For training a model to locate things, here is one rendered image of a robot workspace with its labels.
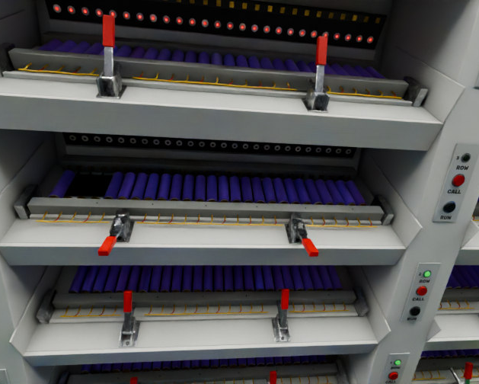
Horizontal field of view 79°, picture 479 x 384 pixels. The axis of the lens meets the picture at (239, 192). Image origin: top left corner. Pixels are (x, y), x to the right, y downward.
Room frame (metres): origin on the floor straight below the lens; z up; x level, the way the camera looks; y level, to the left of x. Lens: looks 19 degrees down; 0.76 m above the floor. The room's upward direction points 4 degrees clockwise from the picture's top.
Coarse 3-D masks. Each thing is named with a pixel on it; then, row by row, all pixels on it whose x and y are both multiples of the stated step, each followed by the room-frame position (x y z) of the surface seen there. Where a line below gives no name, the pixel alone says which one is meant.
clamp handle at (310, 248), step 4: (300, 224) 0.40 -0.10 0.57; (296, 228) 0.41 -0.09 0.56; (300, 228) 0.41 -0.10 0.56; (300, 232) 0.39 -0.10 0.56; (304, 232) 0.39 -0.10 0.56; (300, 236) 0.38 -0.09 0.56; (304, 236) 0.38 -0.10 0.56; (304, 240) 0.37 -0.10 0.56; (308, 240) 0.37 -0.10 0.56; (304, 244) 0.36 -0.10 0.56; (308, 244) 0.36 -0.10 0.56; (312, 244) 0.36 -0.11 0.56; (308, 248) 0.35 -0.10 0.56; (312, 248) 0.35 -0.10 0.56; (316, 248) 0.35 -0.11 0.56; (308, 252) 0.34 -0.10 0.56; (312, 252) 0.34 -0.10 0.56; (316, 252) 0.34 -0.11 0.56; (312, 256) 0.34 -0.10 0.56; (316, 256) 0.34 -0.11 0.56
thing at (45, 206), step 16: (32, 208) 0.39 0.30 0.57; (48, 208) 0.39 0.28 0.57; (64, 208) 0.39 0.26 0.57; (80, 208) 0.40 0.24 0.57; (96, 208) 0.40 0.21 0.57; (112, 208) 0.40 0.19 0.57; (128, 208) 0.41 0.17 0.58; (144, 208) 0.41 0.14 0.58; (160, 208) 0.41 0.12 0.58; (176, 208) 0.41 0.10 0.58; (192, 208) 0.42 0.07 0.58; (208, 208) 0.42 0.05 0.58; (224, 208) 0.43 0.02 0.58; (240, 208) 0.43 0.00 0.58; (256, 208) 0.43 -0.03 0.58; (272, 208) 0.44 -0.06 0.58; (288, 208) 0.44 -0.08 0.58; (304, 208) 0.45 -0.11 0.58; (320, 208) 0.45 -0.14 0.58; (336, 208) 0.46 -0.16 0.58; (352, 208) 0.46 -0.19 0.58; (368, 208) 0.47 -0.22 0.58; (208, 224) 0.41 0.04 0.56; (224, 224) 0.41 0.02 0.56; (240, 224) 0.42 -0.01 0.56; (256, 224) 0.42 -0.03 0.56; (272, 224) 0.42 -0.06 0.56; (336, 224) 0.44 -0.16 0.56
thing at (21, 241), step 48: (48, 192) 0.45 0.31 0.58; (384, 192) 0.50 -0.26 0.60; (0, 240) 0.35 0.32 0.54; (48, 240) 0.36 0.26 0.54; (96, 240) 0.37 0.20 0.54; (144, 240) 0.38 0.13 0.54; (192, 240) 0.39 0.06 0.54; (240, 240) 0.40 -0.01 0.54; (288, 240) 0.41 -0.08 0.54; (336, 240) 0.42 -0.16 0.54; (384, 240) 0.43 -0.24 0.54
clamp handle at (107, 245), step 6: (120, 222) 0.37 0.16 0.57; (114, 228) 0.36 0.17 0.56; (120, 228) 0.37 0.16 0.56; (114, 234) 0.35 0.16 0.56; (108, 240) 0.33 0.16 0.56; (114, 240) 0.33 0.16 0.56; (102, 246) 0.31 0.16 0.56; (108, 246) 0.31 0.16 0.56; (102, 252) 0.30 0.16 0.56; (108, 252) 0.31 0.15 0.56
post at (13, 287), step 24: (0, 0) 0.45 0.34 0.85; (24, 0) 0.51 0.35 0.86; (0, 144) 0.39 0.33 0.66; (24, 144) 0.44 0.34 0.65; (48, 144) 0.51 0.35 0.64; (0, 168) 0.38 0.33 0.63; (0, 192) 0.37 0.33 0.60; (0, 264) 0.34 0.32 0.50; (0, 288) 0.34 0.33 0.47; (24, 288) 0.38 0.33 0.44; (0, 312) 0.34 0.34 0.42; (0, 336) 0.34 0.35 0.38; (0, 360) 0.34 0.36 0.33; (24, 360) 0.34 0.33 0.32
